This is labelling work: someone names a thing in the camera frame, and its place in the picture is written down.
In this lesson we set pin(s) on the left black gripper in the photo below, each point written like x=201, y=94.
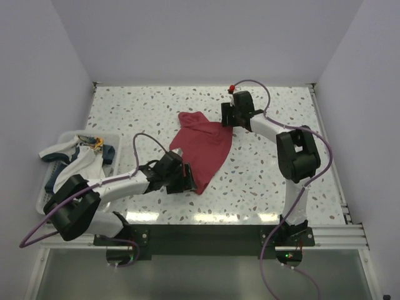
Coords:
x=185, y=182

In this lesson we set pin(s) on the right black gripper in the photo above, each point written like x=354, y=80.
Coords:
x=226, y=110

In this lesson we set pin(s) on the red tank top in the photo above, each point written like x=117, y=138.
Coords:
x=205, y=146

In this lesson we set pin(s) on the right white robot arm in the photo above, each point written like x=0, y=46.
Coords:
x=298, y=158

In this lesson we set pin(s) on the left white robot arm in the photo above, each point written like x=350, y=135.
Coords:
x=74, y=209

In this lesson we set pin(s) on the white navy tank top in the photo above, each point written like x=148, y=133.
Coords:
x=82, y=155

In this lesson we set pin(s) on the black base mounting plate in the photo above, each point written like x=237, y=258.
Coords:
x=147, y=241

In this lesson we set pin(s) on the white plastic laundry basket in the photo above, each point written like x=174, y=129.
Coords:
x=110, y=138

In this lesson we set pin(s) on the colourful printed garment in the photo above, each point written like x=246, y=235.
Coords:
x=95, y=143

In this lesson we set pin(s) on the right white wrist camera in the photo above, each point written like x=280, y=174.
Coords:
x=231, y=91

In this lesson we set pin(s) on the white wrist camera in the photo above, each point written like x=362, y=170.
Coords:
x=178, y=152
x=231, y=91

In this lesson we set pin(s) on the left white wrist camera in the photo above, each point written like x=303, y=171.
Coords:
x=178, y=152

